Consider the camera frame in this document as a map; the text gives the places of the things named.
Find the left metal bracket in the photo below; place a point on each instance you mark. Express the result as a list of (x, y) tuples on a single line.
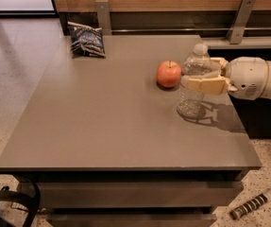
[(103, 16)]

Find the lower grey drawer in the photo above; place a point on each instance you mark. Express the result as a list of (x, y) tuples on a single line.
[(132, 220)]

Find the right metal bracket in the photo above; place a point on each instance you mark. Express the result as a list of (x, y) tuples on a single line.
[(237, 29)]

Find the clear plastic water bottle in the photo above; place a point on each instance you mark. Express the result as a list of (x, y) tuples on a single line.
[(195, 67)]

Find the metal bracket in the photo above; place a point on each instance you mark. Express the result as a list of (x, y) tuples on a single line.
[(237, 29), (103, 16)]

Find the grey drawer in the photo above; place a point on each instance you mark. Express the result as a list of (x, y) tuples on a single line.
[(138, 194), (132, 220)]

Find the blue chip bag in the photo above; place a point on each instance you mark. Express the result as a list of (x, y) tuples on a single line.
[(86, 40)]

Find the red apple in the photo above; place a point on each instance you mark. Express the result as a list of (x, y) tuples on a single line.
[(168, 74)]

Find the upper grey drawer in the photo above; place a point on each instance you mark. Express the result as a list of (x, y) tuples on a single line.
[(138, 194)]

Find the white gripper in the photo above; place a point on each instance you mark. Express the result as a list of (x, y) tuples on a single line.
[(246, 77)]

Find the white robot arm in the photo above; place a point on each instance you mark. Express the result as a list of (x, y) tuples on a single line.
[(243, 78)]

